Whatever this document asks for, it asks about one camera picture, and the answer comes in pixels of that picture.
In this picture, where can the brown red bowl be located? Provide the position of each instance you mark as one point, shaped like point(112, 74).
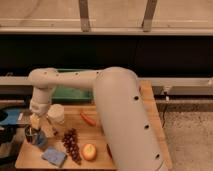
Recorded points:
point(108, 151)

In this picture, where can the yellow apple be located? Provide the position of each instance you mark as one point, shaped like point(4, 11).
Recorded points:
point(89, 152)

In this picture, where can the green plastic tray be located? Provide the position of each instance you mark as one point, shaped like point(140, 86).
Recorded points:
point(69, 94)

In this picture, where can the white stacked cups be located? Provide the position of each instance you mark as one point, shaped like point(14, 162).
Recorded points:
point(56, 113)

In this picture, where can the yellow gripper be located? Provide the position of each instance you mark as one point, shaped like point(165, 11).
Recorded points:
point(35, 121)

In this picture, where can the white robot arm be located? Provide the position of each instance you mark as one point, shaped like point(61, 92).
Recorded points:
point(125, 122)

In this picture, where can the small metal cup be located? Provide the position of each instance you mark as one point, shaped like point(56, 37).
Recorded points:
point(31, 134)

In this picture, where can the bunch of dark grapes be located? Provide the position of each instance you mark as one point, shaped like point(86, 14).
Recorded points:
point(70, 142)

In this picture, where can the orange carrot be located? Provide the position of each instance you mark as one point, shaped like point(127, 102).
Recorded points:
point(87, 119)

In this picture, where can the blue sponge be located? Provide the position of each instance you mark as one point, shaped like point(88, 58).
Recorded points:
point(54, 156)

